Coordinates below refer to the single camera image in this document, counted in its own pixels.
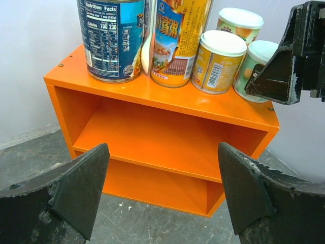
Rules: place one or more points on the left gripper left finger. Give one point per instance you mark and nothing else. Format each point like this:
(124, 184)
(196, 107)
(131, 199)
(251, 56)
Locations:
(59, 206)

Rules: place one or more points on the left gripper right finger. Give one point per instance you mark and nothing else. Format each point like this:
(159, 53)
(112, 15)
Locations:
(267, 205)

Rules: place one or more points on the orange shelf cabinet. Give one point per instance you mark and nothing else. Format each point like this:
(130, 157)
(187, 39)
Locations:
(163, 142)

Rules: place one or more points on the orange label can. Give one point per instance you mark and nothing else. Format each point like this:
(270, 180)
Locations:
(242, 23)

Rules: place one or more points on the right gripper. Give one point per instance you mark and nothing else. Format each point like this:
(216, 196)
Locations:
(298, 60)

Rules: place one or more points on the green label can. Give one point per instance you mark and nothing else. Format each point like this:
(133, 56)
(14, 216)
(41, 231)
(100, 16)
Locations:
(259, 52)

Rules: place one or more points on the tall blue red can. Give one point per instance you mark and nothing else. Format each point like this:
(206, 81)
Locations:
(178, 29)

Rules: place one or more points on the white plastic spoon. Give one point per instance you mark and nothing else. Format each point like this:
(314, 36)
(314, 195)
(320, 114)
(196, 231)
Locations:
(145, 52)

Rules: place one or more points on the dark blue can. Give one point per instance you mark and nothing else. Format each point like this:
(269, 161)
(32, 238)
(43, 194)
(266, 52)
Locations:
(112, 33)

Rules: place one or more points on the white lid yellow can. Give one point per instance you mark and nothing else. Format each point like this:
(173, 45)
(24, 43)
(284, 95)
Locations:
(217, 62)

